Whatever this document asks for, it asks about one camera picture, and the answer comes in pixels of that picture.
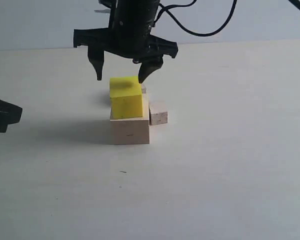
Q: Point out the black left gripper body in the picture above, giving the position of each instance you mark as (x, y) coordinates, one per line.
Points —
(9, 114)

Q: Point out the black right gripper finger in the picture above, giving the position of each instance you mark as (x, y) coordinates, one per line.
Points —
(96, 57)
(148, 66)

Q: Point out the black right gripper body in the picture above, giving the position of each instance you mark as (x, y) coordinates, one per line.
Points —
(128, 33)

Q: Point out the yellow block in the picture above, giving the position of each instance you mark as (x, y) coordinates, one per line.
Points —
(126, 97)

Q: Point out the large wooden cube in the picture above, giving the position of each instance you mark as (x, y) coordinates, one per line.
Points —
(132, 131)

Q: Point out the medium wooden cube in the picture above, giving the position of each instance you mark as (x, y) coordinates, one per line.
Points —
(143, 89)

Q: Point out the small wooden cube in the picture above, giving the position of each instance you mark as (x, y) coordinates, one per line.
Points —
(158, 113)

